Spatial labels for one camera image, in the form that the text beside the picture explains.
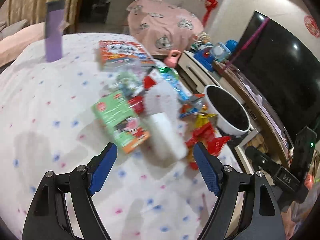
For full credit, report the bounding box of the white 1928 milk carton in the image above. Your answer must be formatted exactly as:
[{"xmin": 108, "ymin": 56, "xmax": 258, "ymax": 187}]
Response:
[{"xmin": 143, "ymin": 68, "xmax": 188, "ymax": 162}]

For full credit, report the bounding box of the white trash bin black liner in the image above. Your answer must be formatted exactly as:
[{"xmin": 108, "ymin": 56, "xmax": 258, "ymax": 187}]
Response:
[{"xmin": 204, "ymin": 85, "xmax": 250, "ymax": 136}]

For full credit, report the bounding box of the white TV cabinet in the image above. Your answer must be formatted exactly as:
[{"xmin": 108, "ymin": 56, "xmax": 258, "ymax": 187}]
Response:
[{"xmin": 176, "ymin": 50, "xmax": 292, "ymax": 173}]

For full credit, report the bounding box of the silver orange chip bag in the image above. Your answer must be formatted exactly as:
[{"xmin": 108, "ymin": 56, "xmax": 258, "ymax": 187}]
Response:
[{"xmin": 180, "ymin": 94, "xmax": 206, "ymax": 118}]

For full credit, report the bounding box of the black television screen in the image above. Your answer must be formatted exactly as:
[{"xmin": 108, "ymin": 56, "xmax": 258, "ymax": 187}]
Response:
[{"xmin": 232, "ymin": 11, "xmax": 319, "ymax": 140}]

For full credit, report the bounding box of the white floral tablecloth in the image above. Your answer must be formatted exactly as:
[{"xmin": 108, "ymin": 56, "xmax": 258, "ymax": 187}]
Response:
[{"xmin": 1, "ymin": 33, "xmax": 216, "ymax": 239}]

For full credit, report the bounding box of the blue ball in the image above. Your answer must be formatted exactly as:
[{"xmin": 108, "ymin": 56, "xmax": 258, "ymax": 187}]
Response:
[{"xmin": 225, "ymin": 40, "xmax": 238, "ymax": 54}]

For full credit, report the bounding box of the blue toy machine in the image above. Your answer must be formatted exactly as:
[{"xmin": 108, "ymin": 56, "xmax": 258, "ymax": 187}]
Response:
[{"xmin": 194, "ymin": 42, "xmax": 231, "ymax": 72}]

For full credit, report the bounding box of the green orange snack box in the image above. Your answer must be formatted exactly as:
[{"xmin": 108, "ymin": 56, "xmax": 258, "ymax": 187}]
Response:
[{"xmin": 92, "ymin": 90, "xmax": 150, "ymax": 154}]

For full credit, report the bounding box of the green foil snack bag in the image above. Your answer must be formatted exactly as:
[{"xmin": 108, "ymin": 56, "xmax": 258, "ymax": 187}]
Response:
[{"xmin": 156, "ymin": 67, "xmax": 179, "ymax": 83}]

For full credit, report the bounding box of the magenta stick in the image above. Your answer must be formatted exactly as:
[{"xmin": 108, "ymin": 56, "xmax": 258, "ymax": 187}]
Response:
[{"xmin": 220, "ymin": 17, "xmax": 270, "ymax": 74}]

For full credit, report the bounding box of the pink kettlebell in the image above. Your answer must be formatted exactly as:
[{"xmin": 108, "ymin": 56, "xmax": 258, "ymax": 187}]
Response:
[{"xmin": 164, "ymin": 50, "xmax": 182, "ymax": 68}]

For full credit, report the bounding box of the red snack wrapper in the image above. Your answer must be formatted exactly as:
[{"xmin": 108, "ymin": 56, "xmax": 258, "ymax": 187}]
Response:
[{"xmin": 128, "ymin": 96, "xmax": 144, "ymax": 114}]

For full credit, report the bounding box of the pink cloth covered furniture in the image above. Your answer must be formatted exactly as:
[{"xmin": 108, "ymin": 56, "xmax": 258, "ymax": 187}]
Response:
[{"xmin": 126, "ymin": 0, "xmax": 203, "ymax": 55}]

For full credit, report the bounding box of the pink sofa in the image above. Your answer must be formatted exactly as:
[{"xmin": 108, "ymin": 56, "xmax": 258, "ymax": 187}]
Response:
[{"xmin": 1, "ymin": 20, "xmax": 44, "ymax": 67}]

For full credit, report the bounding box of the orange children's book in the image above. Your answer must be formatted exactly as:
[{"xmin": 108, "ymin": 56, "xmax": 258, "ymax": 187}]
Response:
[{"xmin": 99, "ymin": 41, "xmax": 155, "ymax": 68}]

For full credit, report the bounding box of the purple tumbler bottle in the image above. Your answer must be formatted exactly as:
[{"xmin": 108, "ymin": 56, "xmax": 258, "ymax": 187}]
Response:
[{"xmin": 44, "ymin": 0, "xmax": 65, "ymax": 62}]

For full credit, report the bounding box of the beige curtain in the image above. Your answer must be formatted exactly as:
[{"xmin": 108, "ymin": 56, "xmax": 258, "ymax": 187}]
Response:
[{"xmin": 1, "ymin": 0, "xmax": 82, "ymax": 34}]

